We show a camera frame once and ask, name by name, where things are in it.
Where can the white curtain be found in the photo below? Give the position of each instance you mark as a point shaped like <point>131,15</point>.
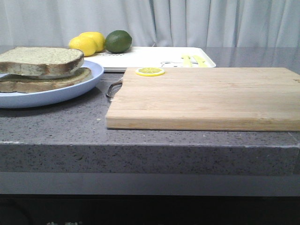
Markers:
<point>192,23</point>

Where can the yellow plastic knife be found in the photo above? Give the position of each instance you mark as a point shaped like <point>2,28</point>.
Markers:
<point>200,61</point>

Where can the wooden cutting board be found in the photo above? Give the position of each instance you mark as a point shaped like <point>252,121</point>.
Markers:
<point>208,99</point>

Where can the yellow plastic fork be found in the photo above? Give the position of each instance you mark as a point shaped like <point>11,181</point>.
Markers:
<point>186,61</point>

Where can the lemon slice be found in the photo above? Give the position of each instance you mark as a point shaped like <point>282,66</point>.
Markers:
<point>149,71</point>

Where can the rear yellow lemon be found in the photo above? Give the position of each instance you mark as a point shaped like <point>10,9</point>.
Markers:
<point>97,37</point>

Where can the light blue plate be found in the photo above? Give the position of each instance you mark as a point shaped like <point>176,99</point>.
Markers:
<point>27,100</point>

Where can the green lime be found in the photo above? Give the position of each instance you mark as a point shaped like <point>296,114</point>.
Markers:
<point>118,41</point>

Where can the yellow lemon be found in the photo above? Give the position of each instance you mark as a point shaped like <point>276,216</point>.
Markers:
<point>97,37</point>
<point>86,44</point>

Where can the white tray with bear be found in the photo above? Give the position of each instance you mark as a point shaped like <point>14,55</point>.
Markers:
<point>139,57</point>

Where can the front yellow lemon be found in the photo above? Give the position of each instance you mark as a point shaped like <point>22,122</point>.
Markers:
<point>86,44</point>

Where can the bread slice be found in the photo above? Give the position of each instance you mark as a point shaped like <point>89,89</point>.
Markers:
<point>23,84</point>
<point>41,62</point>

